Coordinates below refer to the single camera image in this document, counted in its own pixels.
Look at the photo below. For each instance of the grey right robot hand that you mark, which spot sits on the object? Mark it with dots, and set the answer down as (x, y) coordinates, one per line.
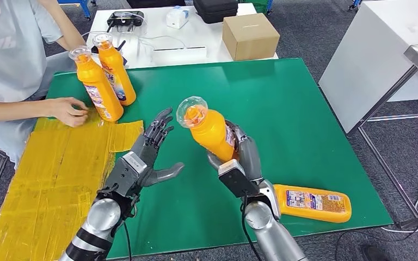
(250, 158)

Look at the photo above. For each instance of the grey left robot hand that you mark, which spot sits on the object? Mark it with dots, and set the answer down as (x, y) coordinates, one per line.
(151, 151)

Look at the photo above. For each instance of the person's right hand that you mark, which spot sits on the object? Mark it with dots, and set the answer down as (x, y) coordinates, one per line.
(66, 111)

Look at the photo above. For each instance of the orange bottle clear cap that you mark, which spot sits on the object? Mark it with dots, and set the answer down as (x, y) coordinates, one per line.
(99, 90)
(283, 203)
(117, 72)
(209, 133)

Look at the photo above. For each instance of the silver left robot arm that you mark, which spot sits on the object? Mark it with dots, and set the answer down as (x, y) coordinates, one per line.
(101, 223)

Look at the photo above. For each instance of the person's right forearm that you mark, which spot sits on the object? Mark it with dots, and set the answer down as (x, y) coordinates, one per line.
(14, 111)

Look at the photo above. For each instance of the person's left forearm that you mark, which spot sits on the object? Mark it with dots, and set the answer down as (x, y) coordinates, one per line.
(61, 25)

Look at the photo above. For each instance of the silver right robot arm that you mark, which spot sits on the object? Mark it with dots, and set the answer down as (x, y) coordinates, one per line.
(270, 230)

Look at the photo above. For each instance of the black phone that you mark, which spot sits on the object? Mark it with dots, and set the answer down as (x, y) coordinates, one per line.
(94, 49)

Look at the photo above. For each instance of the yellow taped cardboard sheet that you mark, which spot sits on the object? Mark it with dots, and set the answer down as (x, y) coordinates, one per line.
(32, 187)

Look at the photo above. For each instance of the person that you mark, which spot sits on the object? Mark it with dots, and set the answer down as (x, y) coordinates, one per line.
(10, 47)

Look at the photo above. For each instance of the long white box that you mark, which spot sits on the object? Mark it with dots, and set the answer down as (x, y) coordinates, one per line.
(179, 54)

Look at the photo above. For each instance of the brown cardboard box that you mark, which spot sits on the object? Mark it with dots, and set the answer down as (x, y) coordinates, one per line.
(250, 37)

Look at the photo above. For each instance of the white table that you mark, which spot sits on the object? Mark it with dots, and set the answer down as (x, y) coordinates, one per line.
(201, 36)

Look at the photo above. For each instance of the small white box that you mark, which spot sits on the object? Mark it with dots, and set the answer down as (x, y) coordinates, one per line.
(177, 17)

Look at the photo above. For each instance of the black carry case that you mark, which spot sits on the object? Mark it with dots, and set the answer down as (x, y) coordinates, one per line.
(215, 10)
(155, 3)

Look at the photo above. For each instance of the green crate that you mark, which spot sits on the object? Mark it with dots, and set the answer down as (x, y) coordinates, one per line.
(257, 3)

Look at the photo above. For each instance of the black floor object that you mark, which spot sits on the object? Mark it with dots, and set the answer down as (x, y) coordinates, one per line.
(375, 254)

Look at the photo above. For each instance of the white cabinet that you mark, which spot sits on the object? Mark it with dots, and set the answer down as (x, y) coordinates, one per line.
(375, 54)

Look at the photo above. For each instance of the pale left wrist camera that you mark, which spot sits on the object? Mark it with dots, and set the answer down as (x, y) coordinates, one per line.
(124, 176)

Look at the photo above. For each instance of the blue metal frame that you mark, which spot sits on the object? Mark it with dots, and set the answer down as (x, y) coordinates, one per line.
(85, 7)

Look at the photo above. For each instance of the blue caster frame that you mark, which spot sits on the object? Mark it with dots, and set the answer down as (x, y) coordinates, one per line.
(355, 3)

